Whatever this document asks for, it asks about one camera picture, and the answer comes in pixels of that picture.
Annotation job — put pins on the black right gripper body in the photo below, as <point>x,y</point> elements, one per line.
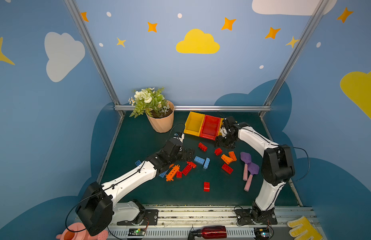
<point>226,138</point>

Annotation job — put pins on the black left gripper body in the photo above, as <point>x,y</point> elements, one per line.
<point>183,153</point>

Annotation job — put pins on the long red lego brick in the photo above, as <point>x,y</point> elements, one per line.
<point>188,168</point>

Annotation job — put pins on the orange slope lego brick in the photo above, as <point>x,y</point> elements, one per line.
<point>227,159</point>

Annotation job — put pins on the red lego brick front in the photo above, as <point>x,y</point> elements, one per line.
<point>206,187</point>

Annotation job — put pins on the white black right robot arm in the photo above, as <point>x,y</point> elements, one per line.
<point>277,166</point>

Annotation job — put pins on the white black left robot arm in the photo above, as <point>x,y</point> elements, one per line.
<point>97,207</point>

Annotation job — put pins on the light blue lego brick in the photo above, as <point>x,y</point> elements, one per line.
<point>199,160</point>

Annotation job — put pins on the right yellow bin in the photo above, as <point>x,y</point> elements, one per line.
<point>221,124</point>

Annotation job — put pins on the yellow bin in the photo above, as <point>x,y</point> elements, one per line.
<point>221,124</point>
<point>194,124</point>

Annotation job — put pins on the blue lego brick upright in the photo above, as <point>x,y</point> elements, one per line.
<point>206,163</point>

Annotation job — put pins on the small red lego brick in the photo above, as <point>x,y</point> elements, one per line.
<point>178,174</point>

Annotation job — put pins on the red middle bin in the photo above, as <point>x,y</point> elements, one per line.
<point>210,127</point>

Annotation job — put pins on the long orange lego piece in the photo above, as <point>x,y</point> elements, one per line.
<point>172,173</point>

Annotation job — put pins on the orange lego brick right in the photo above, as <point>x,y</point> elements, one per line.
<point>232,156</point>

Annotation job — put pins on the left yellow bin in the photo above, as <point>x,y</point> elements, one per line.
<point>194,124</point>

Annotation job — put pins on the peach flower pot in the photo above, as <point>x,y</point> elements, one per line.
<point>163,125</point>

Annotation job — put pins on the green artificial plant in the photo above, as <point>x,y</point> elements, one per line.
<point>150,101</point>

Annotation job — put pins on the red metallic bottle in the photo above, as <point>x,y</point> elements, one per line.
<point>215,232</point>

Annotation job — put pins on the left circuit board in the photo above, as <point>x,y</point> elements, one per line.
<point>136,232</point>

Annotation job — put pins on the circuit board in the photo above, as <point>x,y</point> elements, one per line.
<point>262,233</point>
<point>136,232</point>

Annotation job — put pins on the right circuit board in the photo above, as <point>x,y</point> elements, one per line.
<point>262,233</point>

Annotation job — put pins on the pink watering can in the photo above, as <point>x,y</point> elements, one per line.
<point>84,235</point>

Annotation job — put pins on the yellow glove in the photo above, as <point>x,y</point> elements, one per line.
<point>301,229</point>

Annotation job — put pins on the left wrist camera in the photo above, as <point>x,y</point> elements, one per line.
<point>179,135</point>

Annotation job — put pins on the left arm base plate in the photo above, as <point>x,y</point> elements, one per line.
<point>145,217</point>

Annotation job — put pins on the aluminium front rail base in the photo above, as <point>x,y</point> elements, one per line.
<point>175,223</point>

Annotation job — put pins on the aluminium back rail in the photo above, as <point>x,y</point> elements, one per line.
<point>212,108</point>

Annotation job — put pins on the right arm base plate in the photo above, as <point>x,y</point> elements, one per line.
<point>255,217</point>

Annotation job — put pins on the aluminium right post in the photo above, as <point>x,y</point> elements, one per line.
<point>309,29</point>

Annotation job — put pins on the aluminium post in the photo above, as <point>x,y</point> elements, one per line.
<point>309,29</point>
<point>80,24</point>

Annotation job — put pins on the aluminium left post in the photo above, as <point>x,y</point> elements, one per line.
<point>80,24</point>

